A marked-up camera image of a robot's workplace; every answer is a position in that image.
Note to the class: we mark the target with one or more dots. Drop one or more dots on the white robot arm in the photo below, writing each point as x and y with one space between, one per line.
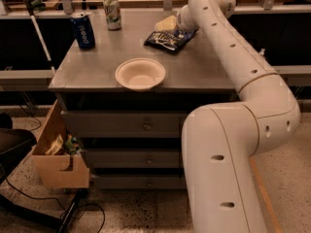
218 139

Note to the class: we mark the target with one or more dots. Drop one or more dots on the blue soda can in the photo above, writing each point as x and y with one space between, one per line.
83 31

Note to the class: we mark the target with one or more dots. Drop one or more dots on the grey drawer cabinet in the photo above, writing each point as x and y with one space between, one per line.
126 101

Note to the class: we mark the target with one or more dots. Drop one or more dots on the middle grey drawer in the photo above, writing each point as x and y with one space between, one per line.
133 158

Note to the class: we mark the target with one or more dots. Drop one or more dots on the white pole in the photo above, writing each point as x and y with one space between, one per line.
39 34

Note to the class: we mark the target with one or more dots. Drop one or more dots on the snack packets in box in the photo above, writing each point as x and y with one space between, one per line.
63 146

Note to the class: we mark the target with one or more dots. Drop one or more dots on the green white soda can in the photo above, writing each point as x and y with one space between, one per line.
113 14

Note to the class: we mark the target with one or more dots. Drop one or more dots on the bottom grey drawer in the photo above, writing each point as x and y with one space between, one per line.
138 182

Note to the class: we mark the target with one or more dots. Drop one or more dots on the white paper bowl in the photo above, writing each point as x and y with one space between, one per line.
140 74

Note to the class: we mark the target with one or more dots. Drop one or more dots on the grey drawer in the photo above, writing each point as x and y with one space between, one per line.
138 182
133 158
100 124

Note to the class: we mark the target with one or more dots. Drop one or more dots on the blue chip bag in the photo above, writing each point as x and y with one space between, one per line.
172 40

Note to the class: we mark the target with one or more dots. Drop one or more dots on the top grey drawer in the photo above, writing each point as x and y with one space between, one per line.
100 124

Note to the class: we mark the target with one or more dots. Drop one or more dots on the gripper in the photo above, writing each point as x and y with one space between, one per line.
181 18

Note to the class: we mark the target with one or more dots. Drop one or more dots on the cardboard box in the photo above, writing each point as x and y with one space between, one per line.
58 171

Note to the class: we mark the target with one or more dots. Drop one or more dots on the black chair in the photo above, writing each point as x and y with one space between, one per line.
15 144

